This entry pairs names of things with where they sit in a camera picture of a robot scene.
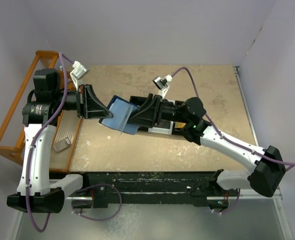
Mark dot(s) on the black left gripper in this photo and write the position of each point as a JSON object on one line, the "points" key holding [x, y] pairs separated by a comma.
{"points": [[88, 105]]}

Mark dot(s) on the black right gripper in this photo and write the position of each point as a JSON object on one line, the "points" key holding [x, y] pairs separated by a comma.
{"points": [[149, 114]]}

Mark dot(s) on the blue leather card holder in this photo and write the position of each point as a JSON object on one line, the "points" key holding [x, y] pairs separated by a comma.
{"points": [[118, 106]]}

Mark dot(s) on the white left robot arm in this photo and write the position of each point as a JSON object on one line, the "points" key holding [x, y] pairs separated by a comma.
{"points": [[44, 105]]}

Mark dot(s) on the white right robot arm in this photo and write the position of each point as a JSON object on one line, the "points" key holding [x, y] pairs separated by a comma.
{"points": [[263, 167]]}

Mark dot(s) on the black bin with gold cards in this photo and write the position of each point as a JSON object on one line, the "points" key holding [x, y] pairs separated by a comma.
{"points": [[185, 117]]}

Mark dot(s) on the white middle bin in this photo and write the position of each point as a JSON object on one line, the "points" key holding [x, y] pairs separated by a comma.
{"points": [[165, 127]]}

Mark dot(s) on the orange wooden rack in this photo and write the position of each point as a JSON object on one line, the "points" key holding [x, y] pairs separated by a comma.
{"points": [[12, 136]]}

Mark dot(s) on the small grey box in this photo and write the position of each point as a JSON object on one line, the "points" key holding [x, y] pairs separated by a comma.
{"points": [[62, 144]]}

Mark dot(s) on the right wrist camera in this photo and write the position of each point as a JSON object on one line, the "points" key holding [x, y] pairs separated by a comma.
{"points": [[163, 84]]}

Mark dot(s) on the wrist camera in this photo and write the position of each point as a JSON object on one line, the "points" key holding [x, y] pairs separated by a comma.
{"points": [[78, 73], [163, 84]]}

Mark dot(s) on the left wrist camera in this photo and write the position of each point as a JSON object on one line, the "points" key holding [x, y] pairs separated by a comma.
{"points": [[78, 73]]}

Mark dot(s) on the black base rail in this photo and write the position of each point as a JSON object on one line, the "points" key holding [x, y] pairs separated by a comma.
{"points": [[185, 176]]}

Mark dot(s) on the aluminium frame rail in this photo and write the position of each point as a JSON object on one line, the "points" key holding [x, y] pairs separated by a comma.
{"points": [[156, 191]]}

